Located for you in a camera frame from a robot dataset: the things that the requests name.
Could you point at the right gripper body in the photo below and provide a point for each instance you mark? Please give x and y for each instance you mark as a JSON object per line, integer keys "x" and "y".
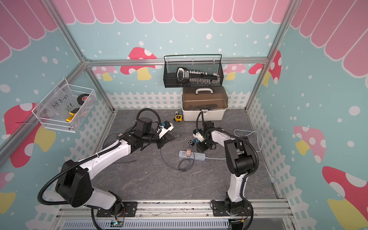
{"x": 204, "y": 145}

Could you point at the yellow tape measure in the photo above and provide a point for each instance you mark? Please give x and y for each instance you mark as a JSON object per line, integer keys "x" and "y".
{"x": 178, "y": 118}

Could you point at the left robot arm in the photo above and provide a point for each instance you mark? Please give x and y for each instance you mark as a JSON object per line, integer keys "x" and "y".
{"x": 72, "y": 186}

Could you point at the black wire mesh basket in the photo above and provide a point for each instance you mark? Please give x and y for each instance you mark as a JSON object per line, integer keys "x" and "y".
{"x": 194, "y": 70}

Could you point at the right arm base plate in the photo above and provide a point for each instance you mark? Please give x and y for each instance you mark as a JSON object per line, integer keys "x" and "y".
{"x": 228, "y": 208}

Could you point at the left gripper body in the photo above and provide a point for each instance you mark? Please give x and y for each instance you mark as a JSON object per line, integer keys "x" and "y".
{"x": 153, "y": 138}

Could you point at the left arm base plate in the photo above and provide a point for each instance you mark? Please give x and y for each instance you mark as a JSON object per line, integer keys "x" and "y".
{"x": 121, "y": 209}

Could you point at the clear plastic wall bin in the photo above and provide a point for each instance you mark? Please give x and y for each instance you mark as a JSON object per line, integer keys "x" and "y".
{"x": 55, "y": 108}

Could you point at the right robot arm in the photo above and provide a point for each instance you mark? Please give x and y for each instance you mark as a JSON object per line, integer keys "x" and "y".
{"x": 241, "y": 158}

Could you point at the black electrical tape roll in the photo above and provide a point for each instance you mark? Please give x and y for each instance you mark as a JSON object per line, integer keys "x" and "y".
{"x": 82, "y": 98}

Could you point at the white toolbox brown lid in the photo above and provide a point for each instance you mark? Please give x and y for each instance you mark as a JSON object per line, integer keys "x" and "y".
{"x": 212, "y": 101}

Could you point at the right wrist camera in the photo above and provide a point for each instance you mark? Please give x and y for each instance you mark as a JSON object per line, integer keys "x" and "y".
{"x": 197, "y": 134}

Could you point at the socket bit set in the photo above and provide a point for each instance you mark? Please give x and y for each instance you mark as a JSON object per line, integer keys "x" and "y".
{"x": 197, "y": 78}

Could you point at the white power strip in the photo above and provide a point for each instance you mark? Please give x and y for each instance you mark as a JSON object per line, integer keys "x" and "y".
{"x": 194, "y": 155}

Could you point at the yellow tool in bin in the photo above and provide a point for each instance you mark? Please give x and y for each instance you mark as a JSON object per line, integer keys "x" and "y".
{"x": 70, "y": 118}

